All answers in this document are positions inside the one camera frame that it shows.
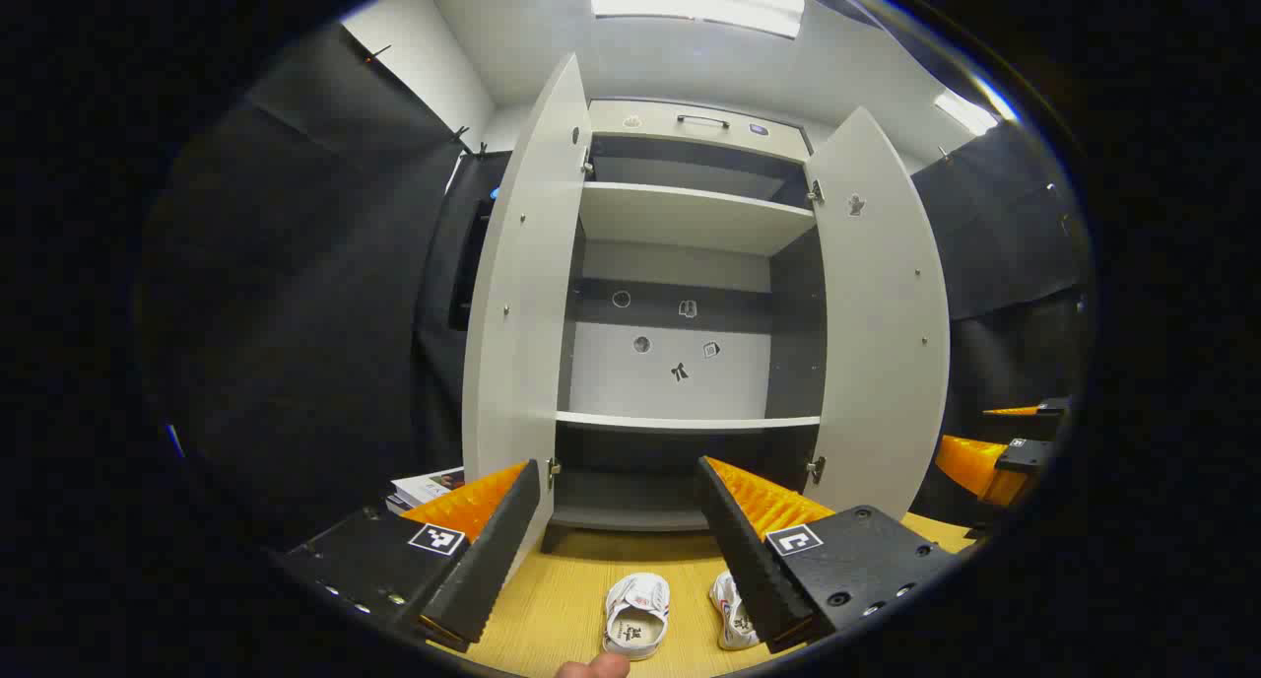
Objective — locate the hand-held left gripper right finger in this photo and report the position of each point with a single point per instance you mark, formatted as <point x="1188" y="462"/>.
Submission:
<point x="754" y="560"/>

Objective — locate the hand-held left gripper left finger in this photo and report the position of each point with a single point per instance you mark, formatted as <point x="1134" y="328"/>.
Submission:
<point x="493" y="560"/>

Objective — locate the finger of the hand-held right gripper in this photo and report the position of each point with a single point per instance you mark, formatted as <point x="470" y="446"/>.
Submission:
<point x="1049" y="406"/>
<point x="975" y="466"/>

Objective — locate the white canvas shoe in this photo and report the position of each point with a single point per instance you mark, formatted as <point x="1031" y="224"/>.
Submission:
<point x="635" y="614"/>
<point x="731" y="619"/>

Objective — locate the grey cabinet door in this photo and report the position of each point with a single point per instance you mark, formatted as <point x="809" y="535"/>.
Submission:
<point x="522" y="313"/>
<point x="877" y="343"/>

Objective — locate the grey shoe cabinet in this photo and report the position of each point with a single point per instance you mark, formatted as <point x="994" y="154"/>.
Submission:
<point x="690" y="215"/>

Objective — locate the dark book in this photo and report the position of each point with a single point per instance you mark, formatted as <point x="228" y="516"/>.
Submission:
<point x="396" y="506"/>

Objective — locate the small ceiling light panel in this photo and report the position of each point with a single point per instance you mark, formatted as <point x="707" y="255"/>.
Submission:
<point x="965" y="113"/>

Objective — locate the black backdrop cloth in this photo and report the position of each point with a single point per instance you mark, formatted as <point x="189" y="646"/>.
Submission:
<point x="296" y="313"/>

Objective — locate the large ceiling light panel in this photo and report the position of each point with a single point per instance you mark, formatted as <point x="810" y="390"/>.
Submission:
<point x="690" y="3"/>

